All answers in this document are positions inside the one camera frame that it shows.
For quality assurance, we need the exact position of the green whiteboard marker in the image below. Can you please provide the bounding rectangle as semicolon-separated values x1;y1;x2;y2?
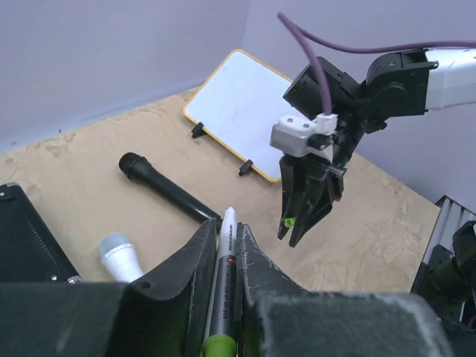
202;207;237;357

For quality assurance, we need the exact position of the black case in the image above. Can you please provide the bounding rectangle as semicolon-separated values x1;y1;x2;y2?
1;183;83;283

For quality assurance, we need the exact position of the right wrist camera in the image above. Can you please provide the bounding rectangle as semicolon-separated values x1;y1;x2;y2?
270;113;338;162

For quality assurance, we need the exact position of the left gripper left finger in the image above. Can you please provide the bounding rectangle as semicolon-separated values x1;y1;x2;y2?
106;220;216;356

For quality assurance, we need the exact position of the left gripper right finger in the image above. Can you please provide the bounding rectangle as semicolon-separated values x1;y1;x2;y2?
238;224;454;356

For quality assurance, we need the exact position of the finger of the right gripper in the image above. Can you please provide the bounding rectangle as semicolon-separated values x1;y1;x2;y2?
277;154;312;240
288;163;335;247

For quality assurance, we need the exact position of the yellow framed whiteboard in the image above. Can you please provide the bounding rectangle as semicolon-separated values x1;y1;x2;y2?
183;49;299;182

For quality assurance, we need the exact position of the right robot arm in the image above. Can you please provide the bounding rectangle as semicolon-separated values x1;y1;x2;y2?
270;48;475;246

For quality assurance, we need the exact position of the black microphone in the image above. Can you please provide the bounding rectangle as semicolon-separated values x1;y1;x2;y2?
118;152;222;231

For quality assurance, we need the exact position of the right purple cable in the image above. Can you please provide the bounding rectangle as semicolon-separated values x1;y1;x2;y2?
277;12;476;116

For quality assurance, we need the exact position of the aluminium table frame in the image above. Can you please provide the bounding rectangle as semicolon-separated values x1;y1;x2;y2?
422;196;475;264

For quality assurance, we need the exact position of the green marker cap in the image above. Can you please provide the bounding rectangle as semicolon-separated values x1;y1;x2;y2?
283;217;296;228

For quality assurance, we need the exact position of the white microphone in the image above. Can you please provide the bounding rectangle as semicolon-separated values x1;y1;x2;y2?
99;233;144;283

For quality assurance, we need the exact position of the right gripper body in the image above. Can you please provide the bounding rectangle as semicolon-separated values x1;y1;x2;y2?
308;111;387;201

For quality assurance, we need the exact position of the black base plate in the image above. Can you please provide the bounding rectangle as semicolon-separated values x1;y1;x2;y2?
411;220;475;335

